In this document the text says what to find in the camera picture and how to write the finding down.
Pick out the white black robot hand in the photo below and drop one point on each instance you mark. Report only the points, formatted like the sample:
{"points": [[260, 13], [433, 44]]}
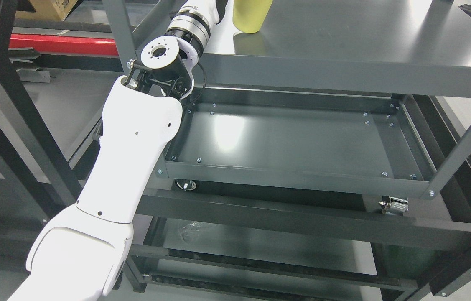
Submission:
{"points": [[212, 11]]}

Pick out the yellow plastic cup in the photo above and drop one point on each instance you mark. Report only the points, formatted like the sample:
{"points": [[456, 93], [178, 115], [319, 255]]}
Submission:
{"points": [[249, 15]]}

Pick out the white robot forearm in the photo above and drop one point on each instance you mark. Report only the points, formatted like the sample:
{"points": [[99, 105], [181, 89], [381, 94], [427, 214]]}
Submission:
{"points": [[79, 254]]}

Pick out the black metal shelf rack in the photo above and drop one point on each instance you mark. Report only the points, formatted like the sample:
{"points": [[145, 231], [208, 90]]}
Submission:
{"points": [[287, 246]]}

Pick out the red metal beam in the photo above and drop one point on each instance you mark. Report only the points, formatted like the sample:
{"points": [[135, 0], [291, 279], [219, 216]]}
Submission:
{"points": [[65, 44]]}

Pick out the cart caster wheel left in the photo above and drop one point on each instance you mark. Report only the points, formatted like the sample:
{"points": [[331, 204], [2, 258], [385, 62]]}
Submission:
{"points": [[186, 184]]}

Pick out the cart caster wheel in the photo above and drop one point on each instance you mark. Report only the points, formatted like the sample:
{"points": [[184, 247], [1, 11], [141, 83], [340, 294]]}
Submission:
{"points": [[186, 184], [394, 205]]}

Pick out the grey metal utility cart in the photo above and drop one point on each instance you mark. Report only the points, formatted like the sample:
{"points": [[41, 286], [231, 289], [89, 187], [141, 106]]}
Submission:
{"points": [[355, 97]]}

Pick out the clear plastic bag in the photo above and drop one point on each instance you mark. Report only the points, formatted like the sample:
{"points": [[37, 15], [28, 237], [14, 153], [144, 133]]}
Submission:
{"points": [[190, 231]]}

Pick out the cart caster wheel right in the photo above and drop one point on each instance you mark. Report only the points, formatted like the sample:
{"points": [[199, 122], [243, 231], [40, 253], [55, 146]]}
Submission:
{"points": [[394, 205]]}

